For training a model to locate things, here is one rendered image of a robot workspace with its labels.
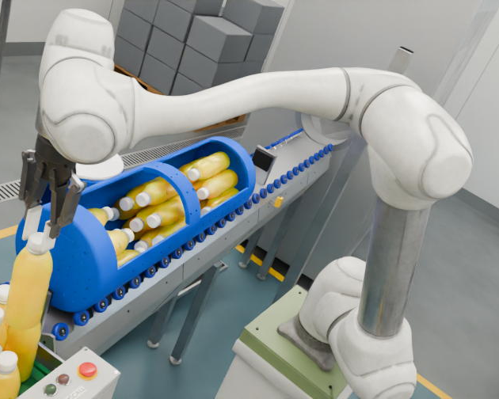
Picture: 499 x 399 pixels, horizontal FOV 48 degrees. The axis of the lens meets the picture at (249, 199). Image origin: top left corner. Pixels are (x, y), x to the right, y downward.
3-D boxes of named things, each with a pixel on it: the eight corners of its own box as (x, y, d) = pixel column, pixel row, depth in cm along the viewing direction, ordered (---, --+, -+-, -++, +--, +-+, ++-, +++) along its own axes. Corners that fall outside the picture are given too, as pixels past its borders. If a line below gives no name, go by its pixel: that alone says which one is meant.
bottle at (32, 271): (47, 316, 118) (64, 247, 109) (24, 335, 112) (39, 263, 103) (20, 299, 119) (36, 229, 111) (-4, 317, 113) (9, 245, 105)
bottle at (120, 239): (62, 251, 141) (111, 226, 157) (70, 277, 143) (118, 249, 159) (83, 249, 138) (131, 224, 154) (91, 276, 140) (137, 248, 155)
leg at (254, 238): (248, 266, 364) (284, 186, 334) (244, 270, 359) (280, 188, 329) (240, 261, 365) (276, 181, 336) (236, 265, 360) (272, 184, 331)
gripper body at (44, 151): (95, 141, 98) (84, 185, 102) (59, 119, 100) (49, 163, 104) (64, 151, 91) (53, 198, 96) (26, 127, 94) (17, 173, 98)
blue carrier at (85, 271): (242, 221, 218) (267, 157, 205) (87, 333, 144) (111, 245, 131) (183, 186, 226) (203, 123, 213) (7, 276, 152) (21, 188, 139)
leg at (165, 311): (160, 345, 280) (198, 247, 251) (154, 351, 275) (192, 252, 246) (151, 338, 282) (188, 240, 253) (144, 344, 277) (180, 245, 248)
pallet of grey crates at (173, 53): (243, 121, 576) (287, 8, 521) (195, 132, 511) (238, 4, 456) (158, 69, 619) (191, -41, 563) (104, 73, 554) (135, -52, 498)
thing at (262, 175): (265, 184, 258) (277, 155, 251) (261, 186, 255) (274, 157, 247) (247, 173, 261) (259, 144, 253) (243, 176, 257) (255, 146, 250)
